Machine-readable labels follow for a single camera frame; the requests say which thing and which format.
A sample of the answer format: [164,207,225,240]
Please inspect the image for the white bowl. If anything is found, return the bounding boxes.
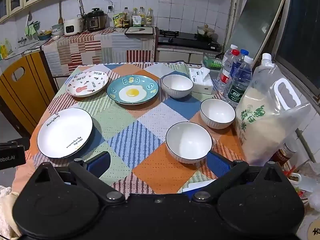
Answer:
[165,121,213,164]
[161,74,194,99]
[200,98,235,129]

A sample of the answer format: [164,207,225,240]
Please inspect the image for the white plate black rim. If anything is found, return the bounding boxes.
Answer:
[37,107,93,159]

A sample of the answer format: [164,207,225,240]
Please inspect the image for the white bunny carrot plate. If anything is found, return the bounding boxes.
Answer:
[66,70,109,98]

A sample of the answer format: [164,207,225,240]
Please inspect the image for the teal fried egg plate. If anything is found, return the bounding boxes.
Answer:
[106,74,159,105]

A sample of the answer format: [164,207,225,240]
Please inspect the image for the yellow wooden chair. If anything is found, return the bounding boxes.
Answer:
[1,51,57,137]

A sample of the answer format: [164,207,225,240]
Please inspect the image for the clear rice bag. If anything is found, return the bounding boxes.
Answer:
[235,53,311,166]

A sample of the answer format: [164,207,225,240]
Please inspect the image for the patchwork tablecloth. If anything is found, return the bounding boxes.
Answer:
[12,62,244,194]

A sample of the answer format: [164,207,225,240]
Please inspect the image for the water bottle red label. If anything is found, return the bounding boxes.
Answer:
[217,44,240,92]

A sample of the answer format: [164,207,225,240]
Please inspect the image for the white tissue box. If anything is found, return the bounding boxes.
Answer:
[189,67,213,95]

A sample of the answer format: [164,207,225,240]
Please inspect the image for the water bottle green label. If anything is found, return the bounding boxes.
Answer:
[223,56,253,108]

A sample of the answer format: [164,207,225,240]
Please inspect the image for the water bottle blue label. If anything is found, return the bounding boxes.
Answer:
[228,49,249,85]

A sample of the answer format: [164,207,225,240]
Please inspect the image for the green plastic basket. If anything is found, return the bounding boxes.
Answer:
[202,52,222,70]

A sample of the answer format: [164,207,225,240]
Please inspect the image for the patchwork counter cover cloth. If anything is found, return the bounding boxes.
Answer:
[42,27,157,76]

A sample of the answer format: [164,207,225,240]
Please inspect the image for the white rice cooker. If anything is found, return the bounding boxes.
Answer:
[63,18,84,36]

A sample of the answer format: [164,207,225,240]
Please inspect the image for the pot on stove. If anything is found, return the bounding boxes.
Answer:
[197,24,214,37]

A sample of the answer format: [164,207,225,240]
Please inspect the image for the black gas stove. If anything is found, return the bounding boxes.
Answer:
[158,29,222,52]

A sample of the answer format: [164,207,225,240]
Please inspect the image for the cutting board tray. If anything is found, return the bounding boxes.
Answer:
[125,27,153,35]

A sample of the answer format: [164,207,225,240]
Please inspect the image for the black pressure cooker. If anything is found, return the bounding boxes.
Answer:
[85,8,107,32]

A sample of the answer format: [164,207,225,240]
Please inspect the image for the leaning glass panel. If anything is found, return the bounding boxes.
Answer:
[224,0,285,63]

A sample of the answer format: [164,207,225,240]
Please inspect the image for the oil bottle group bottle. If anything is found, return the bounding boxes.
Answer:
[145,8,153,27]

